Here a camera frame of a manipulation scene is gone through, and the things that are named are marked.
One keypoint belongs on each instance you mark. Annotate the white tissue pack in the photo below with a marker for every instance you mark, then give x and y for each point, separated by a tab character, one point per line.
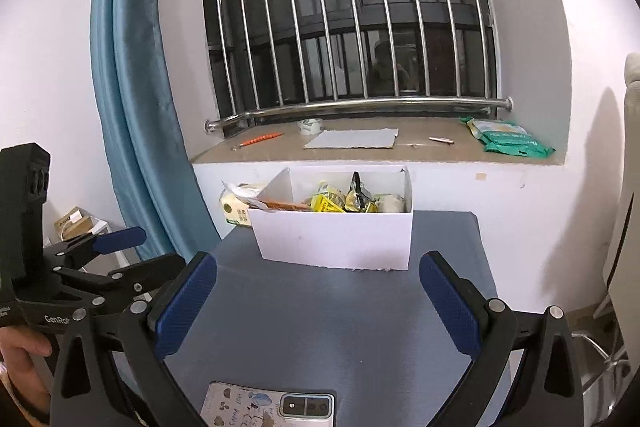
235	209

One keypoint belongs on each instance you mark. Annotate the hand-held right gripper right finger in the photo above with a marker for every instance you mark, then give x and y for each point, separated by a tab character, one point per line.
450	302

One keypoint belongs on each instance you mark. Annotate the small white stick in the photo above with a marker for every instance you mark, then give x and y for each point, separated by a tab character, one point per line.
441	140

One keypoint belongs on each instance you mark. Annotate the green plastic packet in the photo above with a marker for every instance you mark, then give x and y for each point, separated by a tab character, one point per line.
510	139

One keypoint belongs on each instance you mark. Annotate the grey cardboard sheet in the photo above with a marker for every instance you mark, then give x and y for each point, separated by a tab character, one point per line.
350	139

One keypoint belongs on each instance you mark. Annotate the yellow-green snack packet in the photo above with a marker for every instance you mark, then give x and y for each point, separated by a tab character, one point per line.
327	199

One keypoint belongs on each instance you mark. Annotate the dark yellow snack packet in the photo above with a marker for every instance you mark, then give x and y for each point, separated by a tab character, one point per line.
359	194

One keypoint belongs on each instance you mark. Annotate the orange pen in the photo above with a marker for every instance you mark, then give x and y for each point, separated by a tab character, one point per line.
262	139

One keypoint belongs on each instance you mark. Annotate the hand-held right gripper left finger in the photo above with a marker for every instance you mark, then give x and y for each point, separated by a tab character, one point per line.
185	307

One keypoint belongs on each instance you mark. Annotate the clear tape roll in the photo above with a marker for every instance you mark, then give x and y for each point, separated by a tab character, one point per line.
311	127

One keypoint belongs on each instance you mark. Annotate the smartphone with sticker case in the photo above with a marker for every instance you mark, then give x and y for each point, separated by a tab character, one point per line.
270	407

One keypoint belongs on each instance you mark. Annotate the person's left hand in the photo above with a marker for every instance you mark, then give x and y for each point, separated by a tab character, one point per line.
20	357

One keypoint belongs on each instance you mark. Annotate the dark glass window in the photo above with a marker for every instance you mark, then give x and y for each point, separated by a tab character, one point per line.
350	7

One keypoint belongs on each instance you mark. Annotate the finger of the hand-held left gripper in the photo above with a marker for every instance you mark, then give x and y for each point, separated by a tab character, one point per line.
117	239
145	274

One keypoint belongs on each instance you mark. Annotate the blue-grey tablecloth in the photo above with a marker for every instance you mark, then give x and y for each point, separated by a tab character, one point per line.
320	322

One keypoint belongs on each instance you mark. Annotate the white cardboard box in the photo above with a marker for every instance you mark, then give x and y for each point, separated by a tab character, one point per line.
330	239

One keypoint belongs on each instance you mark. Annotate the orange snack packet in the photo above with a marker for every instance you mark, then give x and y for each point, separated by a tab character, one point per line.
285	205

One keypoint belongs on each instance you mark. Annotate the blue curtain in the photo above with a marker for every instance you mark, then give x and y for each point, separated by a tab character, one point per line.
135	107

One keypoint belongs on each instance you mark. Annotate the steel window railing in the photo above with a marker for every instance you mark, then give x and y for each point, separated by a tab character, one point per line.
350	107

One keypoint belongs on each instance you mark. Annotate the small brown cardboard box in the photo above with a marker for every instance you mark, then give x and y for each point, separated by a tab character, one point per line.
75	222

